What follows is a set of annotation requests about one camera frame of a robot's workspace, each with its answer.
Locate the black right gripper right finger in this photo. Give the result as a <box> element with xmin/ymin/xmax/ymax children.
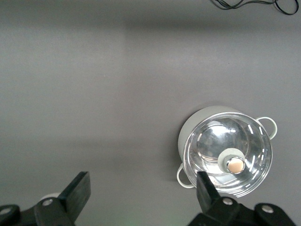
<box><xmin>189</xmin><ymin>171</ymin><xmax>241</xmax><ymax>226</ymax></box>

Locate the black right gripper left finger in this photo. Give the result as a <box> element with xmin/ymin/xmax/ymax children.
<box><xmin>34</xmin><ymin>171</ymin><xmax>91</xmax><ymax>226</ymax></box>

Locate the glass lid with copper knob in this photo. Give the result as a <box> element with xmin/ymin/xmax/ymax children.
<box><xmin>184</xmin><ymin>112</ymin><xmax>274</xmax><ymax>198</ymax></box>

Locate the sage green cooking pot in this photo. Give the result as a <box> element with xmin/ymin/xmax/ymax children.
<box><xmin>176</xmin><ymin>105</ymin><xmax>278</xmax><ymax>188</ymax></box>

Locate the thin black cable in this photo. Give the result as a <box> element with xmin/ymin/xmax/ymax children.
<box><xmin>210</xmin><ymin>0</ymin><xmax>299</xmax><ymax>16</ymax></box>

